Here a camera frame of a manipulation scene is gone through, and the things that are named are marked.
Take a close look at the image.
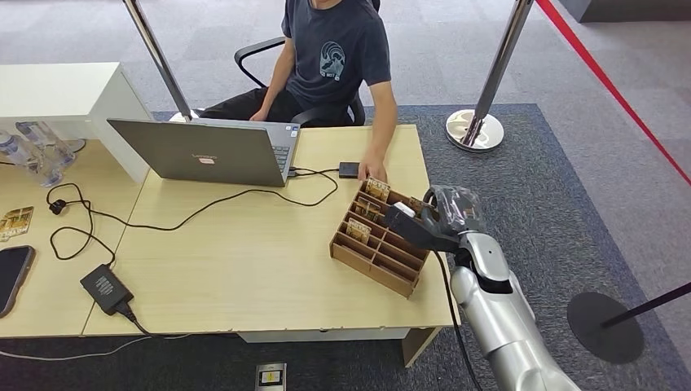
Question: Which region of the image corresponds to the white cabinet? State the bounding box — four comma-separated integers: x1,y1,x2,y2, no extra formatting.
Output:
0,62,154,185

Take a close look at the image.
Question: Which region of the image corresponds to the grey laptop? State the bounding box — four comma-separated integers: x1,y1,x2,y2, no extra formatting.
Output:
107,117,301,188

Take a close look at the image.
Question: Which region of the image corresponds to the black laptop power cable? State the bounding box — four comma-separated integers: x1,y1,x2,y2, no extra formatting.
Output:
46,167,340,268

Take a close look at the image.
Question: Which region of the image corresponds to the black adapter mains cable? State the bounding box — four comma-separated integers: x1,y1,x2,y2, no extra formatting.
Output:
116,305,157,338

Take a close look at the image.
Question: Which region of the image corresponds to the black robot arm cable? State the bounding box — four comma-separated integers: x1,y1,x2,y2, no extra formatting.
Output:
431,250,484,391

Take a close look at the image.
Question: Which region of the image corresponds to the black office chair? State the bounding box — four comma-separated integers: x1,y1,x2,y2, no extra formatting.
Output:
233,0,381,128

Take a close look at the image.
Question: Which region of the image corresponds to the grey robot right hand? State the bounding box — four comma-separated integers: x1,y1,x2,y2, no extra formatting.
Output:
420,184,487,239

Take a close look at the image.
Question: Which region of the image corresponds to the black power adapter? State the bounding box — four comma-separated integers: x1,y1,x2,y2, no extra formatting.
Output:
79,263,135,317

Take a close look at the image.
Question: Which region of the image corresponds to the hotel key card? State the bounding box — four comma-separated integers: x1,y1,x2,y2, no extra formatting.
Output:
364,177,391,204
353,196,382,223
345,217,372,245

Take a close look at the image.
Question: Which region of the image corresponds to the black stanchion with flat base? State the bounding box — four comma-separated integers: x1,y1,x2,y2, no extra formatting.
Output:
566,281,691,366

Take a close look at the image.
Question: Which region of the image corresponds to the black smartphone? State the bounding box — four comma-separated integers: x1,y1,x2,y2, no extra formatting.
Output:
0,245,37,319

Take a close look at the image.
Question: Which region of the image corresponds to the red barrier belt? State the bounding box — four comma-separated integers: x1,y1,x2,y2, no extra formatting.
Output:
535,0,691,187

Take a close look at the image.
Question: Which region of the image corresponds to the white floor cable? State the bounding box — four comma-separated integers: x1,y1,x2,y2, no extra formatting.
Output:
0,334,192,362

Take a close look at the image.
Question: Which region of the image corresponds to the wooden card organizer box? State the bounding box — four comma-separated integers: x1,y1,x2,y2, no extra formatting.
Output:
328,178,433,300

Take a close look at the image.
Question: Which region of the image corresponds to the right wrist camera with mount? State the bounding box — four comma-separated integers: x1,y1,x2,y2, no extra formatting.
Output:
383,200,463,253

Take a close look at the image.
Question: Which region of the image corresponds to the hotel cards stack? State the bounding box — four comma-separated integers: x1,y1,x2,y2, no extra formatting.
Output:
0,206,34,243

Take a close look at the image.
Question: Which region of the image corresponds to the person's left hand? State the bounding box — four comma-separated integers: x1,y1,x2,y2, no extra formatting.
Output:
358,155,390,185

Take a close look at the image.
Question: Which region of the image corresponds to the clear plastic water bottle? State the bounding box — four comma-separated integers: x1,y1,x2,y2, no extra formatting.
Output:
0,130,63,189
15,121,77,167

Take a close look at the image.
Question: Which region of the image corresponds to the person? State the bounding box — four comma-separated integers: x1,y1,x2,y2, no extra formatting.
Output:
198,0,399,185

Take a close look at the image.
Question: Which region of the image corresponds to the dark grey low platform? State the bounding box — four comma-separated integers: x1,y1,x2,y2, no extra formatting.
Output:
558,0,691,24

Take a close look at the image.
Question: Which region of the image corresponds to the black card reader cable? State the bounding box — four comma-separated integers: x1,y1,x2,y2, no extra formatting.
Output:
287,167,341,178

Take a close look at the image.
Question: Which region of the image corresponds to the chrome stanchion with round base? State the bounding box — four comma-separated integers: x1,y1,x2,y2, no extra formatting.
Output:
445,0,536,154
121,0,204,124

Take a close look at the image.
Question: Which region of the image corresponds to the floor socket box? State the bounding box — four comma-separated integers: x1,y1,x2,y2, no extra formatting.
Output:
253,362,288,391

